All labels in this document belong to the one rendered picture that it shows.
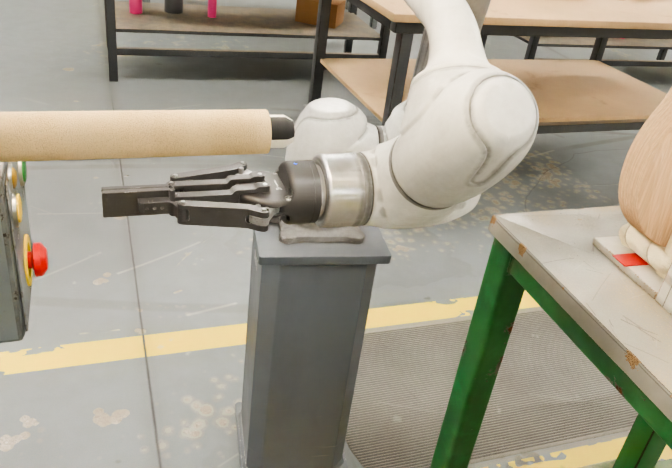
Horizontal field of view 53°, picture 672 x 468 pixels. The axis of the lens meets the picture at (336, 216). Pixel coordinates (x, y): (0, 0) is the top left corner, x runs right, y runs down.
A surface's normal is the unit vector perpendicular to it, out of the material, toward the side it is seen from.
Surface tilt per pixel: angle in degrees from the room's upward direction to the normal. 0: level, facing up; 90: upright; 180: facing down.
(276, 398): 90
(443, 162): 110
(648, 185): 90
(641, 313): 0
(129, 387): 0
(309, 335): 90
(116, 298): 0
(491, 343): 90
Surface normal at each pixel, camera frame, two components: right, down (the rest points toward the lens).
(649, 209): 0.29, 0.51
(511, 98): 0.30, -0.10
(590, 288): 0.12, -0.86
